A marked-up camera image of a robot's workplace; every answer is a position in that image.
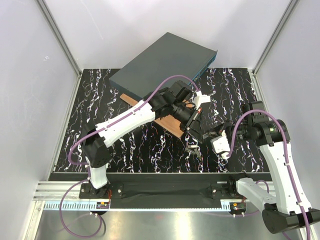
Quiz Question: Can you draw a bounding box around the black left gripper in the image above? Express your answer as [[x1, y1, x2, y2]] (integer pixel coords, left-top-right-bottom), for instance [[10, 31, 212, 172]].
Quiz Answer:
[[170, 100, 204, 143]]

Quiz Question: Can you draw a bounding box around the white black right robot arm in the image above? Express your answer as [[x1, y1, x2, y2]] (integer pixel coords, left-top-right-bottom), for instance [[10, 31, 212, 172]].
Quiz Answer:
[[203, 101, 320, 240]]

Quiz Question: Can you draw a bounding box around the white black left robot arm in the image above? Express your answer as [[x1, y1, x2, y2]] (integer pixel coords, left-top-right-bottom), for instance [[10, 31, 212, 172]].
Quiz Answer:
[[81, 80, 211, 198]]

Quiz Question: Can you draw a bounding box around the wooden board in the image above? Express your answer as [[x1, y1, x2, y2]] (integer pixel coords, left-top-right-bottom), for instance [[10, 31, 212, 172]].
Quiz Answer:
[[120, 93, 184, 139]]

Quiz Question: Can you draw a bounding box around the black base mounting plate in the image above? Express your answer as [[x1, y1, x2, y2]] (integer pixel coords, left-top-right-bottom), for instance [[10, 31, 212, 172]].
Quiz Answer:
[[48, 172, 251, 210]]

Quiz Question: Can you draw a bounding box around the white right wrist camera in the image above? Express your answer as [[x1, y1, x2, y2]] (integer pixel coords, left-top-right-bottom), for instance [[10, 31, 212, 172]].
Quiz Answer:
[[210, 135, 231, 160]]

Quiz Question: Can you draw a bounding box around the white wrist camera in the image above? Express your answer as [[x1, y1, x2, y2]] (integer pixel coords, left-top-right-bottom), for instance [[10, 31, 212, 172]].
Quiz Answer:
[[193, 90, 211, 109], [210, 135, 231, 160]]

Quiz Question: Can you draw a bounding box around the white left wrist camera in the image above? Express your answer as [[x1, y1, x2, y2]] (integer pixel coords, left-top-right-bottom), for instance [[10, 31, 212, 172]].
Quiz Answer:
[[193, 90, 211, 109]]

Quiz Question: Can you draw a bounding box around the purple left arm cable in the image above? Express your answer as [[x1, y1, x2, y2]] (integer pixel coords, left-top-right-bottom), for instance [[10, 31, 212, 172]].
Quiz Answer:
[[59, 74, 201, 237]]

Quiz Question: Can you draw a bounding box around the right aluminium frame post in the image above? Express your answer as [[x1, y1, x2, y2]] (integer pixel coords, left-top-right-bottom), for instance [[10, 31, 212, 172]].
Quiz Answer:
[[252, 0, 301, 76]]

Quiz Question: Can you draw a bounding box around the aluminium frame post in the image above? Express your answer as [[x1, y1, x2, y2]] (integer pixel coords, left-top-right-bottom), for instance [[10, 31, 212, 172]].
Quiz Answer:
[[252, 0, 301, 76], [34, 0, 83, 77]]

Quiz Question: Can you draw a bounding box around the dark grey network switch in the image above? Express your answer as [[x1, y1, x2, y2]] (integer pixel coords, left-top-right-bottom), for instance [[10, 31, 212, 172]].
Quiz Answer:
[[109, 32, 218, 101]]

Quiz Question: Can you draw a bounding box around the left aluminium frame post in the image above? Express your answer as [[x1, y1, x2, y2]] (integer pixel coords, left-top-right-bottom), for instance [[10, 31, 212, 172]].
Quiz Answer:
[[34, 0, 83, 77]]

